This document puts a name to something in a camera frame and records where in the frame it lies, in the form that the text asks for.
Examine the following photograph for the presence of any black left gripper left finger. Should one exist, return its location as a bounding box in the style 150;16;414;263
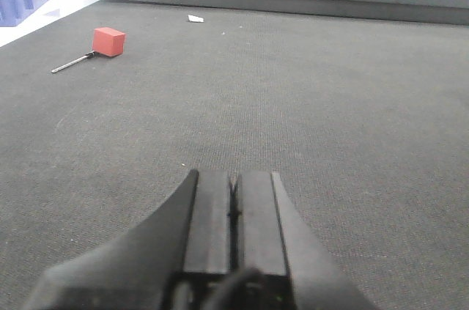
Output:
23;169;232;309

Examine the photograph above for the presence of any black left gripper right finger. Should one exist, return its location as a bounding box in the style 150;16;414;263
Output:
236;171;376;309

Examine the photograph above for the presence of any thin metal rod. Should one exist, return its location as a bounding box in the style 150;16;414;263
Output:
51;51;96;74

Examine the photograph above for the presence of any red cube block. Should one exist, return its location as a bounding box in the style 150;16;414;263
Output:
92;27;126;57

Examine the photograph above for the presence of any white paper scrap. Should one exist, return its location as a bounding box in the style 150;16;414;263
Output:
188;15;204;23

